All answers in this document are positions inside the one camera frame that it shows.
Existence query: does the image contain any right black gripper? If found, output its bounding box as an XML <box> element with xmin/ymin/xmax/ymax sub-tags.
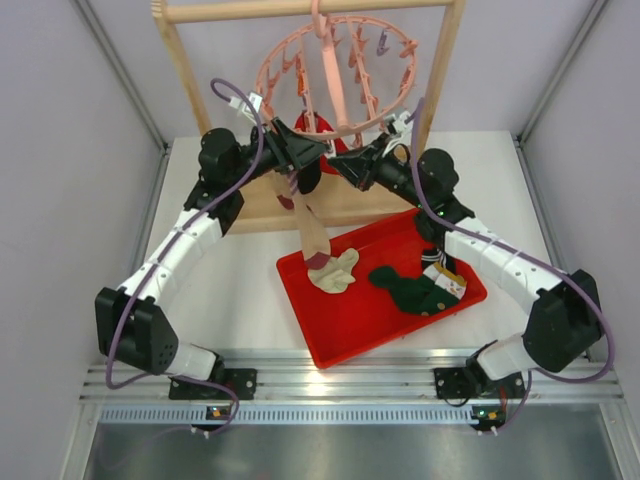
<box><xmin>329</xmin><ymin>133</ymin><xmax>430</xmax><ymax>210</ymax></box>

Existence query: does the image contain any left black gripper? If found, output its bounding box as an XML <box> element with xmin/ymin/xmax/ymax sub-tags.
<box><xmin>228</xmin><ymin>117</ymin><xmax>329</xmax><ymax>189</ymax></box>

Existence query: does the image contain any black white striped sock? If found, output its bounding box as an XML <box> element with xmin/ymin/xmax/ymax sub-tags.
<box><xmin>297</xmin><ymin>160</ymin><xmax>322</xmax><ymax>195</ymax></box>

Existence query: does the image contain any pink round clip hanger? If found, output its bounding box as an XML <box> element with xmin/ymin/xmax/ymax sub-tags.
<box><xmin>255</xmin><ymin>1</ymin><xmax>418</xmax><ymax>140</ymax></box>

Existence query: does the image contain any beige purple striped sock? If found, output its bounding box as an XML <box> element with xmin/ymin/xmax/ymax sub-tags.
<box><xmin>271</xmin><ymin>172</ymin><xmax>331</xmax><ymax>270</ymax></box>

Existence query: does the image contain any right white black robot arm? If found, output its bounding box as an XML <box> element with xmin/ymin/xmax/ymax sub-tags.
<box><xmin>329</xmin><ymin>134</ymin><xmax>610</xmax><ymax>397</ymax></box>

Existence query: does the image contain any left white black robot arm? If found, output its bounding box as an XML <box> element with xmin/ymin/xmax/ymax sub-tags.
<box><xmin>95</xmin><ymin>119</ymin><xmax>329</xmax><ymax>397</ymax></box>

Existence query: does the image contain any wooden hanger rack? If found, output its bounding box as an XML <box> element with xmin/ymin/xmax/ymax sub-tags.
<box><xmin>151</xmin><ymin>1</ymin><xmax>466</xmax><ymax>233</ymax></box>

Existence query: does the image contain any red sock on hanger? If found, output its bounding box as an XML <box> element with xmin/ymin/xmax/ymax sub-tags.
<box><xmin>294</xmin><ymin>110</ymin><xmax>348</xmax><ymax>175</ymax></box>

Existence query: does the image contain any cream yellow sock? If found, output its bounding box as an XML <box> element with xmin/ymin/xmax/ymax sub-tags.
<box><xmin>307</xmin><ymin>248</ymin><xmax>360</xmax><ymax>294</ymax></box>

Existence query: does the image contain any dark green sock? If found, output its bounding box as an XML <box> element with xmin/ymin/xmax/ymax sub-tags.
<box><xmin>368</xmin><ymin>266</ymin><xmax>462</xmax><ymax>316</ymax></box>

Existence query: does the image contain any white patterned sock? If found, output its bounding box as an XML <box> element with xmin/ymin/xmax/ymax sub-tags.
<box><xmin>423</xmin><ymin>263</ymin><xmax>467</xmax><ymax>300</ymax></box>

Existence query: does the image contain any red plastic tray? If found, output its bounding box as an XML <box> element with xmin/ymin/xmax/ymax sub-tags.
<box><xmin>276</xmin><ymin>209</ymin><xmax>487</xmax><ymax>369</ymax></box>

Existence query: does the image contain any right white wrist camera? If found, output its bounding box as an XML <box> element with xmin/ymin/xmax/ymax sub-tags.
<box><xmin>383</xmin><ymin>110</ymin><xmax>415</xmax><ymax>140</ymax></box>

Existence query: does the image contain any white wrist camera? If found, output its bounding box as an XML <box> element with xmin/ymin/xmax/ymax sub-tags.
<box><xmin>229</xmin><ymin>91</ymin><xmax>263</xmax><ymax>125</ymax></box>
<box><xmin>383</xmin><ymin>110</ymin><xmax>415</xmax><ymax>140</ymax></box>

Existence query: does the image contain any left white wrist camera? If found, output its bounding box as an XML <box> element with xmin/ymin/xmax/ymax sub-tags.
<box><xmin>229</xmin><ymin>91</ymin><xmax>263</xmax><ymax>125</ymax></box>

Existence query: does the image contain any aluminium mounting rail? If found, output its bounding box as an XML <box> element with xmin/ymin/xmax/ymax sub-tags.
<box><xmin>80</xmin><ymin>349</ymin><xmax>623</xmax><ymax>427</ymax></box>

